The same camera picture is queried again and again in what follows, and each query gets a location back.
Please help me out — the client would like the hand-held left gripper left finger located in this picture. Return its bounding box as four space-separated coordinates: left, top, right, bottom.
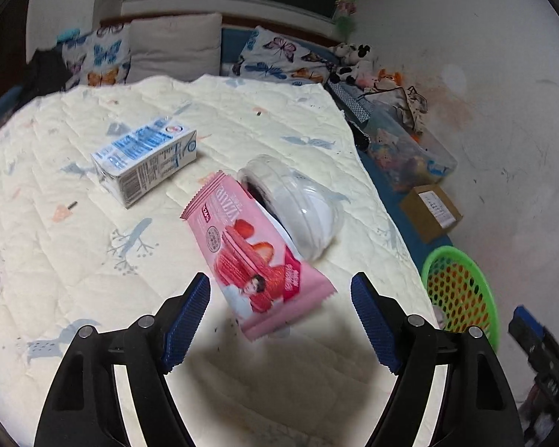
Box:
34 271 212 447

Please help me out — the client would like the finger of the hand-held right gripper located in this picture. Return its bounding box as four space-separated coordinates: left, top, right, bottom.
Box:
508 305 559 375

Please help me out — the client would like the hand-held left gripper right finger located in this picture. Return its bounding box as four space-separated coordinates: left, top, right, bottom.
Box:
350 271 526 447

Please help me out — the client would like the green plastic basket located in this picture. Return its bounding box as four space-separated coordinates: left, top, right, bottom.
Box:
420 245 500 350

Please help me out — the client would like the pink snack wrapper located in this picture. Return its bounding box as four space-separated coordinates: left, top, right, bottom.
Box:
180 171 338 342

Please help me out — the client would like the cardboard box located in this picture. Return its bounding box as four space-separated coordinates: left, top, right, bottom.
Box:
399 185 463 244

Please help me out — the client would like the clear plastic lidded cup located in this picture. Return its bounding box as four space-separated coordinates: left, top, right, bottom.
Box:
237 153 344 262

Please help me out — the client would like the white quilted blanket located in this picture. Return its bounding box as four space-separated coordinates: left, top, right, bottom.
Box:
0 74 441 447

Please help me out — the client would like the clear plastic storage bin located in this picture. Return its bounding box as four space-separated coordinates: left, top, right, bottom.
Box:
366 116 458 194

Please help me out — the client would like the blue and white milk carton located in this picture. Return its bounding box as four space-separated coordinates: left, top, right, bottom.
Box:
91 118 199 209

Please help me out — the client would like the beige patterned cloth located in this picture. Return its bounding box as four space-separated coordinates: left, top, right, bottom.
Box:
403 85 429 131

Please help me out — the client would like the long blue patterned box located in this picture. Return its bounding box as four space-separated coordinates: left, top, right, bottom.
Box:
328 81 371 122

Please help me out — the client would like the orange fox plush toy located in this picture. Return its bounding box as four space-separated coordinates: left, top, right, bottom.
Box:
377 69 406 89

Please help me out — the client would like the pink and white plush toy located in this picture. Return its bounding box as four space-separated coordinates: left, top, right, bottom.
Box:
335 61 373 87

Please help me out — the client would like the black and white plush toy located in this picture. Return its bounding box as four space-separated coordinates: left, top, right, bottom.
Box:
333 43 371 66

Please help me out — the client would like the grey pillow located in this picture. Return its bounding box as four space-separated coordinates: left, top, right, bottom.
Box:
126 12 223 85

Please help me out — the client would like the butterfly print pillow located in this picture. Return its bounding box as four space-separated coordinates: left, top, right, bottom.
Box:
232 25 338 85
58 23 132 89

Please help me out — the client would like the dark cloth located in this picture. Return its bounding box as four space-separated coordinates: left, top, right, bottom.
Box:
28 49 82 98

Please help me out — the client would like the pink and green hanging decoration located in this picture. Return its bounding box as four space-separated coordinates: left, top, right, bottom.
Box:
334 0 359 40

